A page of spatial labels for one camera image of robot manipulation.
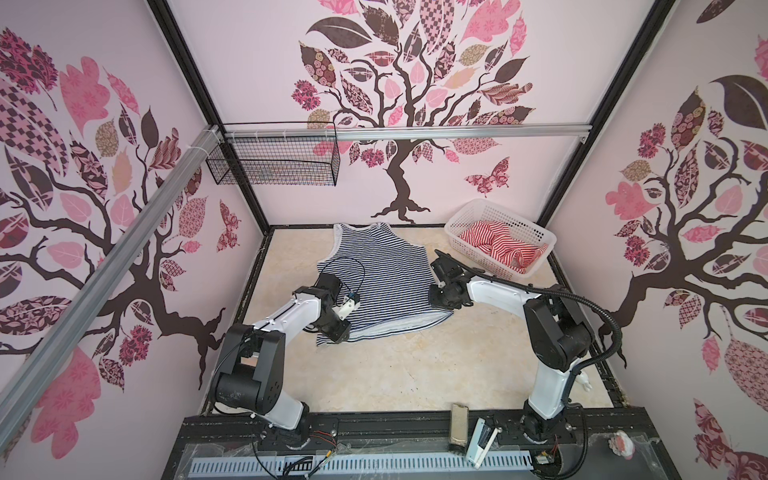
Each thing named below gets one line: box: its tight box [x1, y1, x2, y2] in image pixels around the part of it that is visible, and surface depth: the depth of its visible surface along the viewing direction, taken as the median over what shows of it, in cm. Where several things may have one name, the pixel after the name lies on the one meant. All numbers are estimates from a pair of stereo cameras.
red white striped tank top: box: [458, 221, 548, 275], surface depth 109 cm
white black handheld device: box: [466, 417, 503, 469], surface depth 71 cm
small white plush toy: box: [576, 371, 593, 392], surface depth 81 cm
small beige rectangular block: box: [450, 403, 470, 447], surface depth 74 cm
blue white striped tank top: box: [316, 222, 453, 347], surface depth 103 cm
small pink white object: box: [608, 430, 636, 460], surface depth 70 cm
